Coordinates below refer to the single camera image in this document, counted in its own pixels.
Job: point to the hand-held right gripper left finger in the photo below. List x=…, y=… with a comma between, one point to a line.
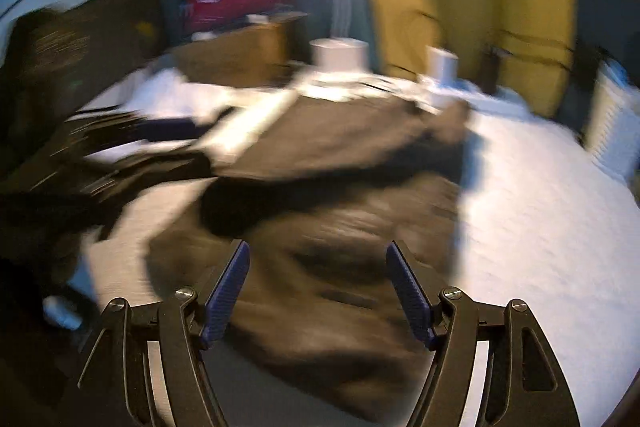
x=227, y=292

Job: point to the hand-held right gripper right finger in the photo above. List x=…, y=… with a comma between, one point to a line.
x=410, y=292

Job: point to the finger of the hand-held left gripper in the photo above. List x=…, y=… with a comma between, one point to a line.
x=170, y=129

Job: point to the brown t-shirt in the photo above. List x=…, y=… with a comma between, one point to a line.
x=325, y=157

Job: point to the brown cardboard box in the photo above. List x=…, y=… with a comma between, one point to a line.
x=240, y=52

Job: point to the white charger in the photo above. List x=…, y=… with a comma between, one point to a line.
x=442, y=64

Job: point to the black charger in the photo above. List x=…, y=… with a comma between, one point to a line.
x=490, y=67

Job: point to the white plastic basket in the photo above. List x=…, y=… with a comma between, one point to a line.
x=615, y=127

